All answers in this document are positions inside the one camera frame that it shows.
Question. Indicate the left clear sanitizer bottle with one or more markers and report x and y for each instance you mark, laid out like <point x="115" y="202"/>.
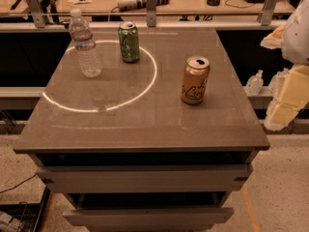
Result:
<point x="254" y="84"/>

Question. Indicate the clear plastic water bottle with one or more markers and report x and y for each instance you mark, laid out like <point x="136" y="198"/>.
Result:
<point x="84" y="44"/>

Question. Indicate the left metal railing bracket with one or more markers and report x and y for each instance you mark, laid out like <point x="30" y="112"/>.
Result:
<point x="36" y="13"/>

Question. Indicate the grey drawer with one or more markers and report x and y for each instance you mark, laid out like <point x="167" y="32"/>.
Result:
<point x="196" y="218"/>
<point x="143" y="179"/>

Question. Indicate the lower grey drawer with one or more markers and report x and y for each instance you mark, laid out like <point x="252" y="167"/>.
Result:
<point x="196" y="218"/>

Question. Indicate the middle metal railing bracket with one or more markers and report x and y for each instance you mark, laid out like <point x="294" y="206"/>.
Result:
<point x="151" y="13"/>

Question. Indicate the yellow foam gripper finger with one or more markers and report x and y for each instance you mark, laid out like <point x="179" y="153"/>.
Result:
<point x="274" y="39"/>
<point x="293" y="96"/>

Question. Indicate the orange soda can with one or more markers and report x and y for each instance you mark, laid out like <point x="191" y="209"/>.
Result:
<point x="195" y="77"/>

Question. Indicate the clear sanitizer bottle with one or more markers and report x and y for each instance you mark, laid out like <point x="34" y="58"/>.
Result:
<point x="254" y="84"/>
<point x="277" y="81"/>

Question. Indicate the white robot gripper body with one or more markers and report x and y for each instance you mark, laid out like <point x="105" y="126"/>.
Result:
<point x="297" y="36"/>

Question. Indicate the upper grey drawer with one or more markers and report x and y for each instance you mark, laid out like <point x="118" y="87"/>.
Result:
<point x="143" y="179"/>

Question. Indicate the right metal railing bracket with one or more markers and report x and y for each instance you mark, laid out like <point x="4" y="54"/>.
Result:
<point x="265" y="16"/>

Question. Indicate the right clear sanitizer bottle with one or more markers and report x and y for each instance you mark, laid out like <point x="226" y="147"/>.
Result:
<point x="277" y="81"/>

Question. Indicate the green soda can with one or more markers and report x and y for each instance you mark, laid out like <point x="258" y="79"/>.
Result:
<point x="129" y="41"/>

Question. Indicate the black crate on floor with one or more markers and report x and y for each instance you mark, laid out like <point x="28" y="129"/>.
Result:
<point x="23" y="216"/>

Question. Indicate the metal railing bracket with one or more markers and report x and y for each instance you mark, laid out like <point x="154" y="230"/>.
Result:
<point x="265" y="16"/>
<point x="36" y="13"/>
<point x="151" y="13"/>

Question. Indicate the white power strip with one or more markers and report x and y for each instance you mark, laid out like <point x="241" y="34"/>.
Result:
<point x="129" y="5"/>

